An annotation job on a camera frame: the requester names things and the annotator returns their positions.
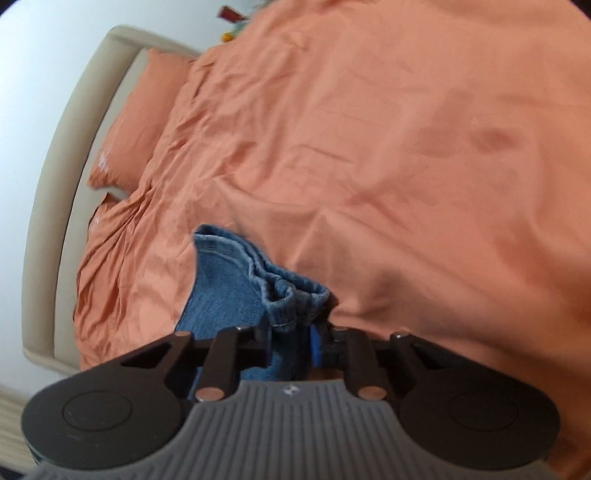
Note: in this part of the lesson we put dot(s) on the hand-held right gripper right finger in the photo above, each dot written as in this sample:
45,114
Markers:
316,346

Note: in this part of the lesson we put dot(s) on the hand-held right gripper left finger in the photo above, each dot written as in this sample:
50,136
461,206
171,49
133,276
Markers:
251,344

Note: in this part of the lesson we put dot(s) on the blue denim pants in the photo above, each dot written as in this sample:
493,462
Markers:
221,286

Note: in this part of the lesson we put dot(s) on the orange duvet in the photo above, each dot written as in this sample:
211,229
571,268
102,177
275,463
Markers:
369,138

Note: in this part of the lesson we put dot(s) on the orange pillow with white print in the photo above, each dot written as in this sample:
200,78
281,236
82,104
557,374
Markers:
143,120

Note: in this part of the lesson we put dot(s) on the beige upholstered bed headboard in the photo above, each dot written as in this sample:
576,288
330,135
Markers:
51,184

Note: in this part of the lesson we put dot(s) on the red cylindrical container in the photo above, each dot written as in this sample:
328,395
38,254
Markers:
231,13

